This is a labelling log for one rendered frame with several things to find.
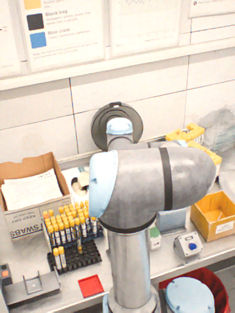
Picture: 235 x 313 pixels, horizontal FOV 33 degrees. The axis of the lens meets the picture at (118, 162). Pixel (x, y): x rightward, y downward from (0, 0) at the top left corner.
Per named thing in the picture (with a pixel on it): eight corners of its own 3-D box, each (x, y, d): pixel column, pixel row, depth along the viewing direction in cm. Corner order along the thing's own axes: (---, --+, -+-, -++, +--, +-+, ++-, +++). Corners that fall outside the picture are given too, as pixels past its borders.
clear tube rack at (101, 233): (50, 254, 140) (47, 239, 135) (44, 234, 147) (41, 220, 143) (106, 237, 145) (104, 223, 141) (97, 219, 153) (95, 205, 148)
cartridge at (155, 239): (150, 252, 139) (150, 238, 135) (145, 242, 143) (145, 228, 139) (161, 248, 140) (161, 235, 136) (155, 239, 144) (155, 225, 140)
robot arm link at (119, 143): (150, 156, 105) (145, 133, 114) (107, 159, 105) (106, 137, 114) (150, 180, 110) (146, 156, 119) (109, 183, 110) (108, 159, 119)
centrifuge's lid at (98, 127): (89, 107, 155) (85, 99, 162) (94, 163, 167) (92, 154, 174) (142, 100, 158) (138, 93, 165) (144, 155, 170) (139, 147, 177)
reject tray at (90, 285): (83, 298, 125) (83, 296, 125) (77, 281, 130) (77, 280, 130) (104, 291, 127) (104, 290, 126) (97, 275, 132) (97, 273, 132)
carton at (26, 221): (10, 243, 144) (1, 213, 135) (-1, 194, 166) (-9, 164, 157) (76, 224, 151) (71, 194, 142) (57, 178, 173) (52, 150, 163)
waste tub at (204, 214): (206, 243, 141) (209, 224, 135) (188, 218, 151) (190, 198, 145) (239, 233, 144) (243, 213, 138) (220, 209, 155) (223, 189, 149)
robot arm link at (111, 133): (106, 131, 113) (105, 115, 120) (108, 162, 119) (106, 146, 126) (134, 129, 113) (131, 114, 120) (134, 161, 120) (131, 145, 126)
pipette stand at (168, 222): (160, 237, 144) (161, 217, 138) (154, 224, 150) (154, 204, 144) (186, 231, 146) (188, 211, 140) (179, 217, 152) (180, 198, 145)
